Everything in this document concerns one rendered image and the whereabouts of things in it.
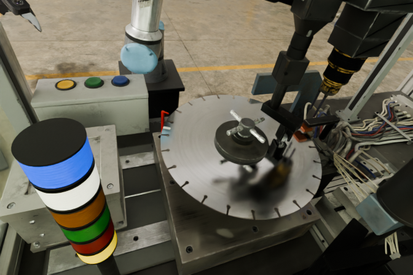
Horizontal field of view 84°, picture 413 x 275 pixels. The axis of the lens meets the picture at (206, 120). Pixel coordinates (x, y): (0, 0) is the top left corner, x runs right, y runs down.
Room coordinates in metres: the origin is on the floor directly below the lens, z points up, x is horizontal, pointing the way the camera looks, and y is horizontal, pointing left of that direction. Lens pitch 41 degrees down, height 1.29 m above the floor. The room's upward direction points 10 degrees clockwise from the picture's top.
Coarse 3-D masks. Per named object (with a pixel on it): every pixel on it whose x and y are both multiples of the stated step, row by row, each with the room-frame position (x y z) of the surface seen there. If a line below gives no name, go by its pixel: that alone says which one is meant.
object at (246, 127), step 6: (234, 114) 0.37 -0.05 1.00; (240, 120) 0.35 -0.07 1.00; (246, 120) 0.35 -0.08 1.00; (252, 120) 0.35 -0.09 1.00; (258, 120) 0.36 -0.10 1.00; (240, 126) 0.33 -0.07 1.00; (246, 126) 0.33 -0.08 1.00; (252, 126) 0.33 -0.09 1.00; (228, 132) 0.31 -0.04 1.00; (234, 132) 0.32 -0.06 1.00; (240, 132) 0.33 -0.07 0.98; (246, 132) 0.33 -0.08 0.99; (252, 132) 0.32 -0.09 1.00; (258, 138) 0.31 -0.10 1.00
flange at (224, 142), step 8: (232, 120) 0.39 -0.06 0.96; (224, 128) 0.36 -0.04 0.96; (256, 128) 0.38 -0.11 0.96; (216, 136) 0.33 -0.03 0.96; (224, 136) 0.34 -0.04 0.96; (232, 136) 0.33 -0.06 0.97; (240, 136) 0.33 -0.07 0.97; (264, 136) 0.36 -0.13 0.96; (216, 144) 0.32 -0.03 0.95; (224, 144) 0.32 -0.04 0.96; (232, 144) 0.32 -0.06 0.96; (240, 144) 0.32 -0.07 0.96; (248, 144) 0.32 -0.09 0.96; (256, 144) 0.33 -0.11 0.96; (264, 144) 0.34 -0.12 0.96; (224, 152) 0.30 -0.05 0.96; (232, 152) 0.30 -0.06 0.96; (240, 152) 0.30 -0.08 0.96; (248, 152) 0.31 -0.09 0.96; (256, 152) 0.31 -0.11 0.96; (264, 152) 0.31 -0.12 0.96; (240, 160) 0.29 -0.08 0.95; (248, 160) 0.29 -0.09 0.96; (256, 160) 0.30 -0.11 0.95
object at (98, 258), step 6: (114, 234) 0.11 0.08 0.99; (114, 240) 0.10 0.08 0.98; (108, 246) 0.09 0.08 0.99; (114, 246) 0.10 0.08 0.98; (102, 252) 0.09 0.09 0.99; (108, 252) 0.09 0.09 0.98; (84, 258) 0.08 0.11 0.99; (90, 258) 0.08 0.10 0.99; (96, 258) 0.08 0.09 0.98; (102, 258) 0.08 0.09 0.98; (90, 264) 0.08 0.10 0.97; (96, 264) 0.08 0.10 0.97
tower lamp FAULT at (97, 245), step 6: (108, 228) 0.10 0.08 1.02; (102, 234) 0.09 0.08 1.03; (108, 234) 0.10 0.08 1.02; (96, 240) 0.09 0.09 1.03; (102, 240) 0.09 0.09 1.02; (108, 240) 0.09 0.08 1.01; (78, 246) 0.08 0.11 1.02; (84, 246) 0.08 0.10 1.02; (90, 246) 0.08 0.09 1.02; (96, 246) 0.08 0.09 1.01; (102, 246) 0.09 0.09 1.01; (78, 252) 0.08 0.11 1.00; (84, 252) 0.08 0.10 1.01; (90, 252) 0.08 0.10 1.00; (96, 252) 0.08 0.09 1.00
